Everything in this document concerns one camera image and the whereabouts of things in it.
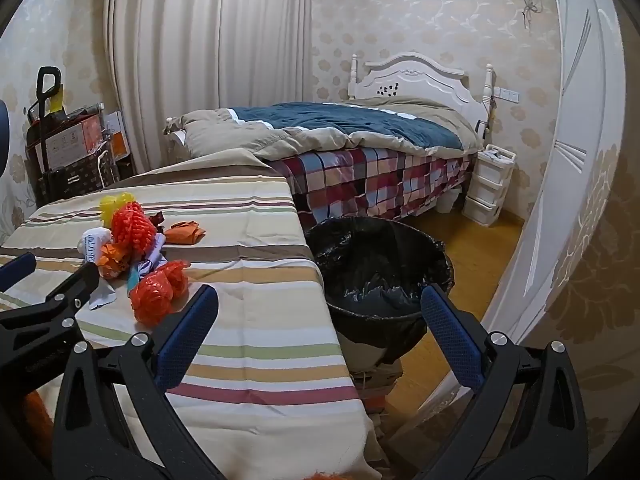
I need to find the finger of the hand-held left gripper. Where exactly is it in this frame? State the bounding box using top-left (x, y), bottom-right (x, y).
top-left (30, 261), bottom-right (101, 328)
top-left (0, 252), bottom-right (37, 292)

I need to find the white wardrobe door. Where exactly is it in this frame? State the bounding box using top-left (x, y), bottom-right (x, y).
top-left (480, 0), bottom-right (628, 346)

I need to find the orange cloth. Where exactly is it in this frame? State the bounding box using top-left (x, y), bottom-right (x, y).
top-left (164, 220), bottom-right (207, 246)

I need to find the white paper scrap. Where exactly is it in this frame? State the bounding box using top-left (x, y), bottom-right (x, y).
top-left (89, 285), bottom-right (117, 308)

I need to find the bed with duvet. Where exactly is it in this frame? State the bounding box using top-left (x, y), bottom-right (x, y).
top-left (164, 100), bottom-right (483, 161)

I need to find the striped tablecloth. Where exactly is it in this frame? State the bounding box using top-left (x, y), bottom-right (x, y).
top-left (0, 162), bottom-right (381, 480)

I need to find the white plastic drawer unit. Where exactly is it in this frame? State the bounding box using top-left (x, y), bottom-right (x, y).
top-left (461, 144), bottom-right (516, 226)

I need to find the cream curtain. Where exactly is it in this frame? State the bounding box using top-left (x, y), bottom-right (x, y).
top-left (105, 0), bottom-right (313, 176)

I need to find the flattened cardboard box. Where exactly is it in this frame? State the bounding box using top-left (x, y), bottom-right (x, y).
top-left (350, 342), bottom-right (406, 413)

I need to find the white packet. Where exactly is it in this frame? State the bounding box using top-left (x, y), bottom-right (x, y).
top-left (77, 227), bottom-right (113, 263)

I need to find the black bag-lined trash bin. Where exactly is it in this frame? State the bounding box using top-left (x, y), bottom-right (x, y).
top-left (304, 216), bottom-right (456, 366)

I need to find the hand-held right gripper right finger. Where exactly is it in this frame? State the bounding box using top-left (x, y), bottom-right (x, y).
top-left (420, 282), bottom-right (591, 480)

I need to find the yellow foam net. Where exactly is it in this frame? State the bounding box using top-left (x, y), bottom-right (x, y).
top-left (99, 191), bottom-right (137, 228)

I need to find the black hand trolley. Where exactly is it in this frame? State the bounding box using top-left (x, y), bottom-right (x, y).
top-left (27, 66), bottom-right (63, 201)

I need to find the brown patterned storage box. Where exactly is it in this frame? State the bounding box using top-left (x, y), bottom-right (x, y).
top-left (37, 152), bottom-right (121, 208)

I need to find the orange wrapper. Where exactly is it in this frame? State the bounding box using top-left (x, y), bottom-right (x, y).
top-left (97, 242), bottom-right (133, 281)

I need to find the white tied cord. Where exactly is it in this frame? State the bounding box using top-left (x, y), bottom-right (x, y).
top-left (520, 0), bottom-right (543, 28)

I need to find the printed cardboard box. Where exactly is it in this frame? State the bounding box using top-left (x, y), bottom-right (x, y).
top-left (47, 112), bottom-right (106, 168)

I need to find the orange and white carton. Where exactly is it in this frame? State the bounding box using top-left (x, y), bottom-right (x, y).
top-left (105, 110), bottom-right (132, 161)

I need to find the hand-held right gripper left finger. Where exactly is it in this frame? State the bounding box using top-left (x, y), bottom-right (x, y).
top-left (50, 284), bottom-right (236, 480)

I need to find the red foam net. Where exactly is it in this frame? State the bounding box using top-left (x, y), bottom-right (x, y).
top-left (130, 260), bottom-right (192, 326)
top-left (111, 201), bottom-right (160, 246)

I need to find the white bed headboard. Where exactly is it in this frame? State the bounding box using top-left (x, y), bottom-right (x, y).
top-left (347, 51), bottom-right (496, 133)

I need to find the purple sachet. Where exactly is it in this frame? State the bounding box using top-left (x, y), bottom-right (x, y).
top-left (140, 232), bottom-right (168, 276)

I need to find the checkered bed sheet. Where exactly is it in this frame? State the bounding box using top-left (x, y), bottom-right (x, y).
top-left (272, 145), bottom-right (476, 228)

